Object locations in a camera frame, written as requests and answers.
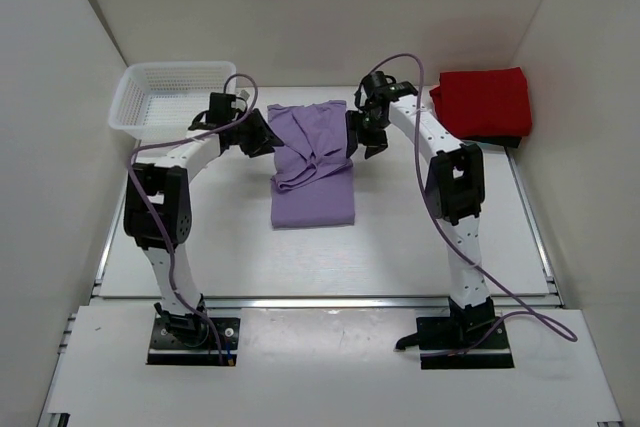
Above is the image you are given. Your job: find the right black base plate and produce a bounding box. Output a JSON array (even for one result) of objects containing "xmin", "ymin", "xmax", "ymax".
[{"xmin": 395, "ymin": 317, "xmax": 515, "ymax": 370}]

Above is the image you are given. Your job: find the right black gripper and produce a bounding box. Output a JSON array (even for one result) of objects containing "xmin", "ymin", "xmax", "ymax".
[{"xmin": 347, "ymin": 111, "xmax": 390, "ymax": 160}]

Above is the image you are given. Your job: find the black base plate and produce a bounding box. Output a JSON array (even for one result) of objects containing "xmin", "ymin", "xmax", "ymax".
[
  {"xmin": 146, "ymin": 317, "xmax": 241, "ymax": 367},
  {"xmin": 395, "ymin": 317, "xmax": 515, "ymax": 370}
]

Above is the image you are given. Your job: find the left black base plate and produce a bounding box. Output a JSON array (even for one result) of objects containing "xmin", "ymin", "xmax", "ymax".
[{"xmin": 146, "ymin": 317, "xmax": 241, "ymax": 367}]

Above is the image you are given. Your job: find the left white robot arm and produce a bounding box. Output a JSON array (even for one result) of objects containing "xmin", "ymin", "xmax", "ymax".
[{"xmin": 123, "ymin": 91, "xmax": 283, "ymax": 345}]

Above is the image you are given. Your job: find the purple t shirt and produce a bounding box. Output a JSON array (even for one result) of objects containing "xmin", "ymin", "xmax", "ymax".
[{"xmin": 267, "ymin": 100, "xmax": 355, "ymax": 229}]

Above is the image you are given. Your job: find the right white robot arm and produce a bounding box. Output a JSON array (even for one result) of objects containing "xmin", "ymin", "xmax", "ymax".
[{"xmin": 346, "ymin": 71, "xmax": 495, "ymax": 348}]

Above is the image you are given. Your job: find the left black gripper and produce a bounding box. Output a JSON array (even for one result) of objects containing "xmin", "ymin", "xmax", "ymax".
[{"xmin": 229, "ymin": 108, "xmax": 283, "ymax": 159}]

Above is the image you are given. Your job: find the white plastic basket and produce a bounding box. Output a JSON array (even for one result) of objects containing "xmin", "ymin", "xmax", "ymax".
[{"xmin": 108, "ymin": 61, "xmax": 236, "ymax": 143}]

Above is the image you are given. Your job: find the folded red t shirt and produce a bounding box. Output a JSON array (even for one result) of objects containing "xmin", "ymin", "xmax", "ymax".
[{"xmin": 430, "ymin": 67, "xmax": 533, "ymax": 139}]

